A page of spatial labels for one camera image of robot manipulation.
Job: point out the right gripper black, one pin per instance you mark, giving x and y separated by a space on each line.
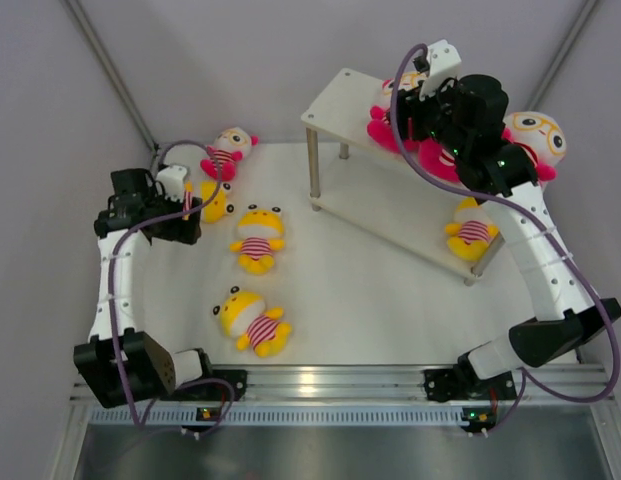
411 106

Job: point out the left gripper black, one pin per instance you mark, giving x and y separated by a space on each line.
183 230

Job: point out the yellow plush sideways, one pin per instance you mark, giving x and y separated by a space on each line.
219 206

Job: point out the pink plush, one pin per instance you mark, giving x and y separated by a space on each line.
435 160
542 139
229 148
379 128

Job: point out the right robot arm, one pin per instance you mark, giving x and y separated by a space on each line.
465 116

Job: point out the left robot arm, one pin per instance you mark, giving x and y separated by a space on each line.
120 361

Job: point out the white two-tier shelf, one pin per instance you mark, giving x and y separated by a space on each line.
354 179

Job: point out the yellow plush under shelf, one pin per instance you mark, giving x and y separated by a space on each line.
470 232

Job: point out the yellow plush centre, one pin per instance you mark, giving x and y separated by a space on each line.
260 234

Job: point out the pink plush at table back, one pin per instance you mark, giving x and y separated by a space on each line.
229 148

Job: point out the yellow plush front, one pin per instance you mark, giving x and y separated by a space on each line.
245 317

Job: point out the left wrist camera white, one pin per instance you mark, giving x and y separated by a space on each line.
173 179

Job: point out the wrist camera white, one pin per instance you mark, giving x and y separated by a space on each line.
173 179
438 62

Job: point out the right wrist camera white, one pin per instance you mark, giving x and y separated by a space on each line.
438 62

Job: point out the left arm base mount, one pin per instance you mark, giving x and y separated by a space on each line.
230 382

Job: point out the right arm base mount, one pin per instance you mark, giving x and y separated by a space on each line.
451 384

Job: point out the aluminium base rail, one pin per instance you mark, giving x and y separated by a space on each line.
372 395

